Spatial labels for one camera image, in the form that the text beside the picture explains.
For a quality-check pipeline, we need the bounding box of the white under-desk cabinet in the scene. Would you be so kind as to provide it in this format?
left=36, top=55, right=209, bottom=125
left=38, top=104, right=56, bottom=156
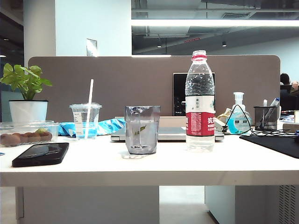
left=205, top=185, right=235, bottom=224

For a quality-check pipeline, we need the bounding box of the red label mineral water bottle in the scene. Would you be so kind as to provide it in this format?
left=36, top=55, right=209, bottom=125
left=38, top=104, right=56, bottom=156
left=185, top=50, right=216, bottom=153

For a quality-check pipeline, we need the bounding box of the black smartphone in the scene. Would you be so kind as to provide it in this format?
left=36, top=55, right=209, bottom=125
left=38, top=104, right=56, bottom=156
left=11, top=142, right=70, bottom=168

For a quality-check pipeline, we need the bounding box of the blue hand sanitizer pump bottle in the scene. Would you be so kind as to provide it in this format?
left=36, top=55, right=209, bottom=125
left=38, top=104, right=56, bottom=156
left=226, top=92, right=252, bottom=134

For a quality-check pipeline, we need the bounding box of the brown desk partition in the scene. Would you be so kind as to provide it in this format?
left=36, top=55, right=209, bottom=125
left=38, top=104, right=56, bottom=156
left=28, top=55, right=281, bottom=123

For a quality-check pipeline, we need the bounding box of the white plant pot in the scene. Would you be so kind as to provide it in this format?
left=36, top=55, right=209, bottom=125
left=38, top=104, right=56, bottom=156
left=8, top=99, right=49, bottom=123

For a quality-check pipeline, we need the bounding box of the black cable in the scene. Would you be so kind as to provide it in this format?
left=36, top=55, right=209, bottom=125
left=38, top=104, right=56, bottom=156
left=225, top=104, right=297, bottom=136

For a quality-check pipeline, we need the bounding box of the transparent grey faceted mug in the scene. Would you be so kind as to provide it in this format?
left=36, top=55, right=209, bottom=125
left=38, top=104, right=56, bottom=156
left=126, top=105, right=162, bottom=155

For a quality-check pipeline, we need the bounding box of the green tea leaf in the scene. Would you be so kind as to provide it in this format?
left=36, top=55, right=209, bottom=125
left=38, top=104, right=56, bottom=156
left=134, top=125, right=148, bottom=136

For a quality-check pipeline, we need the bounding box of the blue patterned snack bag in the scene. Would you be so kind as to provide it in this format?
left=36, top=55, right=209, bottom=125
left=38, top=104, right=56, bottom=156
left=57, top=118, right=127, bottom=137

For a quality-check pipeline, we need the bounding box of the black office chair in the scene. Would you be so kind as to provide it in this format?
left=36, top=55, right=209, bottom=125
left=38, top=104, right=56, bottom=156
left=280, top=84, right=299, bottom=112

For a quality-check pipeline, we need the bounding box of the grey wall sign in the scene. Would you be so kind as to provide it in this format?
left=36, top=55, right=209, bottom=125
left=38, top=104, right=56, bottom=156
left=86, top=38, right=98, bottom=56

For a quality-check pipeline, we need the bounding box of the grey under-desk panel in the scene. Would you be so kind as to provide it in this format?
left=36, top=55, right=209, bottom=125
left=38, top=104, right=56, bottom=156
left=15, top=186, right=160, bottom=224

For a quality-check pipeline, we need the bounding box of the white drinking straw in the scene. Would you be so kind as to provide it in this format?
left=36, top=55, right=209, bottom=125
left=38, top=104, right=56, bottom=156
left=84, top=78, right=94, bottom=140

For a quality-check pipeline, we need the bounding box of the green leafy plant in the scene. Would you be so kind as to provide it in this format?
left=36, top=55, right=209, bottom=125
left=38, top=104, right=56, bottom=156
left=0, top=63, right=53, bottom=101

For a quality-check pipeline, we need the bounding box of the crumpled yellow wrapper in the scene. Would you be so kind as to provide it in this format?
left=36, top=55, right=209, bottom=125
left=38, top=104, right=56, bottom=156
left=217, top=107, right=232, bottom=119

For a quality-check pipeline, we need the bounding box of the silver laptop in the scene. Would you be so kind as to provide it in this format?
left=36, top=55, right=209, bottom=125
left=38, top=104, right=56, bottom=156
left=110, top=126, right=225, bottom=142

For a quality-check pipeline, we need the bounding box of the white stapler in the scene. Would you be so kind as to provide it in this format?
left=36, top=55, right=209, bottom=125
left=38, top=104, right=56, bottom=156
left=214, top=118, right=228, bottom=133

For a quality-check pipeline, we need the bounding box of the clear plastic fruit container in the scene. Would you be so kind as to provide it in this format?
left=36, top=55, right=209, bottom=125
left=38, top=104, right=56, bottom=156
left=0, top=120, right=60, bottom=147

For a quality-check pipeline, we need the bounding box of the beige cardboard box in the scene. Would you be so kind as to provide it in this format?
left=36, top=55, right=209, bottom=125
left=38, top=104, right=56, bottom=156
left=282, top=122, right=299, bottom=133

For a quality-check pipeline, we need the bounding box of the black mesh pen holder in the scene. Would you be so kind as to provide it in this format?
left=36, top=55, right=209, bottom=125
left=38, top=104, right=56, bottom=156
left=254, top=105, right=280, bottom=131

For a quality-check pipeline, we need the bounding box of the beige flat box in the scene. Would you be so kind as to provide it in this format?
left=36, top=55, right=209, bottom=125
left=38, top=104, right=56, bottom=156
left=114, top=116, right=194, bottom=128

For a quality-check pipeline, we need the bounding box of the clear plastic lidded cup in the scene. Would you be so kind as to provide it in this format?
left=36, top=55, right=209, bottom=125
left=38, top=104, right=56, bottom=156
left=69, top=103, right=103, bottom=140

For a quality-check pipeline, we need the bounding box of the black desk mat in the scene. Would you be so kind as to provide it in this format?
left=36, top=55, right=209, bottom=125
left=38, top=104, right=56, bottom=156
left=239, top=134, right=299, bottom=159

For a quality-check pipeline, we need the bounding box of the dark haired person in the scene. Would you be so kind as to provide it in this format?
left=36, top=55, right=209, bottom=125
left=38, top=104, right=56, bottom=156
left=280, top=73, right=292, bottom=86

